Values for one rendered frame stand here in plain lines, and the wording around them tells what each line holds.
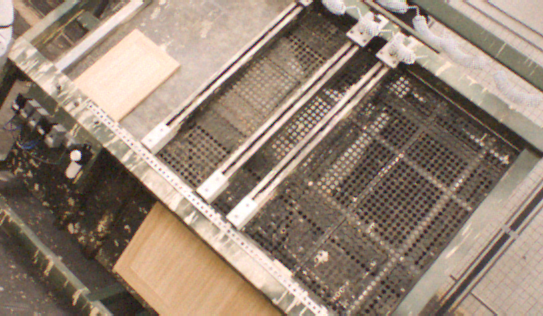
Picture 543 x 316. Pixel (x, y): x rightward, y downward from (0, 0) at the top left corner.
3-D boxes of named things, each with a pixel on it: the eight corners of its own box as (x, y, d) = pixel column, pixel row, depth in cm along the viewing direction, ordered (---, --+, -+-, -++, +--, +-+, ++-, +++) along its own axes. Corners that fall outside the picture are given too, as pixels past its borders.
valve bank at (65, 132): (-12, 120, 275) (11, 77, 269) (11, 121, 288) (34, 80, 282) (56, 190, 260) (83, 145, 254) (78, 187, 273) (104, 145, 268)
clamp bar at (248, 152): (195, 193, 262) (187, 171, 240) (368, 22, 297) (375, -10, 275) (211, 208, 259) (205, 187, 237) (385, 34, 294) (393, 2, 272)
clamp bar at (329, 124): (223, 219, 257) (218, 199, 235) (397, 42, 291) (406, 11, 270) (241, 234, 254) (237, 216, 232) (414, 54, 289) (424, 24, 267)
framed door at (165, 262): (115, 267, 298) (113, 268, 296) (173, 179, 284) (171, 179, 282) (250, 399, 272) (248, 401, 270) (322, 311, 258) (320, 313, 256)
